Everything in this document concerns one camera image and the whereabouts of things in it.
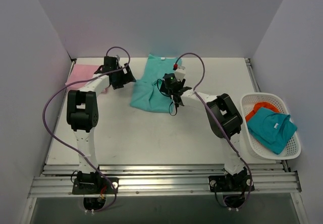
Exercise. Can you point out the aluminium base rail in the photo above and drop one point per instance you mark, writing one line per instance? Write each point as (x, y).
(164, 180)

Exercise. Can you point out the mint green t shirt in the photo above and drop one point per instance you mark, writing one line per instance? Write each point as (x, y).
(146, 95)

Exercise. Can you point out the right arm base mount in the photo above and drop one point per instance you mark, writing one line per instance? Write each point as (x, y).
(232, 191)

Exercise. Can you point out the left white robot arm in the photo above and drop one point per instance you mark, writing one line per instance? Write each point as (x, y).
(83, 115)

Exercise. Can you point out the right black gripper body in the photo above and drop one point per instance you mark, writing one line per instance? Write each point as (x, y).
(175, 93)

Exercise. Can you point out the teal blue t shirt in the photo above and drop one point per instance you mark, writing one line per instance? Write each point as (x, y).
(272, 130)

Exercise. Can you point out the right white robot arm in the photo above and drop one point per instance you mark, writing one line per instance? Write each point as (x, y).
(223, 116)

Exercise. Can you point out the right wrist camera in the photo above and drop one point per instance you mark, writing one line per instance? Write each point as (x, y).
(179, 72)

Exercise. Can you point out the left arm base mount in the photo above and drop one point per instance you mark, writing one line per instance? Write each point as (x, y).
(94, 184)

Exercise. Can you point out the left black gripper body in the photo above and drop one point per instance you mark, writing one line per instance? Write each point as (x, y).
(124, 75)

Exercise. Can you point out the folded pink t shirt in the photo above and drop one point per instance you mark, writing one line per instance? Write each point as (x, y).
(81, 72)

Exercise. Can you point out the white plastic basket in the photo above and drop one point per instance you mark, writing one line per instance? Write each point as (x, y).
(249, 105)

